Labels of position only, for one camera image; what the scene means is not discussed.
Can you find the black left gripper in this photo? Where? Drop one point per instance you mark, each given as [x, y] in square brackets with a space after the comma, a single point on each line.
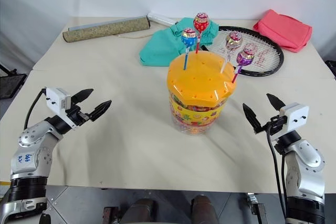
[77, 116]

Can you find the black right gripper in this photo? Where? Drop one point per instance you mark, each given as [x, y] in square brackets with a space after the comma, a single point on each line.
[274, 127]

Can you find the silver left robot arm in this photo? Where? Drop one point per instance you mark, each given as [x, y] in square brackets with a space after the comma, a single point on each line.
[34, 140]

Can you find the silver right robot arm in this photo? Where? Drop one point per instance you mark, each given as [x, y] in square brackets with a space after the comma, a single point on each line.
[307, 161]

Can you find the purple wrapped lollipop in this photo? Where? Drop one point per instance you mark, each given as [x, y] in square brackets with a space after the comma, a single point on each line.
[245, 57]

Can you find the silver pink wrapped lollipop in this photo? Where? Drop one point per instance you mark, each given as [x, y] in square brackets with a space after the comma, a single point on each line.
[233, 41]

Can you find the blue wrapped lollipop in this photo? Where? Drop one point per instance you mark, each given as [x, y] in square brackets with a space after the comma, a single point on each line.
[189, 38]

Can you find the red wrapped lollipop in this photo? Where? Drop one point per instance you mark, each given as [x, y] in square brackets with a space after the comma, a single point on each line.
[201, 23]

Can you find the black tennis racket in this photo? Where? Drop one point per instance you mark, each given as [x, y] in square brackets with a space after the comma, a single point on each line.
[281, 57]

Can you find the candy bucket with orange lid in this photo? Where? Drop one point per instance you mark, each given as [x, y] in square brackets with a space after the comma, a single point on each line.
[202, 82]

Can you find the rolled olive speckled mat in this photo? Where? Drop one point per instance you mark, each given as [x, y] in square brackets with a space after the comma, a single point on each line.
[105, 30]

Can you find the black equipment piece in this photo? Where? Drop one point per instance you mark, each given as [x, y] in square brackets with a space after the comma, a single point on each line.
[331, 69]

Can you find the pink fabric bag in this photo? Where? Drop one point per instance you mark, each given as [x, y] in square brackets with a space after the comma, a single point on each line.
[283, 30]

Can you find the black mesh stand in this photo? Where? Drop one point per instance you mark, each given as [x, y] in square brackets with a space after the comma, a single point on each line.
[10, 85]

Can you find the green cloth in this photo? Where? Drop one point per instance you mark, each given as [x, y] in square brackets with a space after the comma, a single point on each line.
[157, 48]

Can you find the metal table clamp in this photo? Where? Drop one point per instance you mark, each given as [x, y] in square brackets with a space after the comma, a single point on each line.
[256, 205]

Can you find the dark rounded shape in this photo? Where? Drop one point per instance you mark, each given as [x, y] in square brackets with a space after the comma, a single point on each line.
[204, 209]
[140, 212]

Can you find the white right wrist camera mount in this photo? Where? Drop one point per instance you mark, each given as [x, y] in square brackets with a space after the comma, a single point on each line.
[295, 116]

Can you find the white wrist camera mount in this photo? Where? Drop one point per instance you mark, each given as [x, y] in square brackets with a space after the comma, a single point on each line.
[295, 116]
[55, 98]

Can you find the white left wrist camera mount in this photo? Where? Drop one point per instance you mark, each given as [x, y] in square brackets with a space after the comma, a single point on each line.
[55, 98]

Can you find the rusty metal bracket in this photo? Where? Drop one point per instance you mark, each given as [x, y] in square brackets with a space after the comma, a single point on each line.
[110, 214]

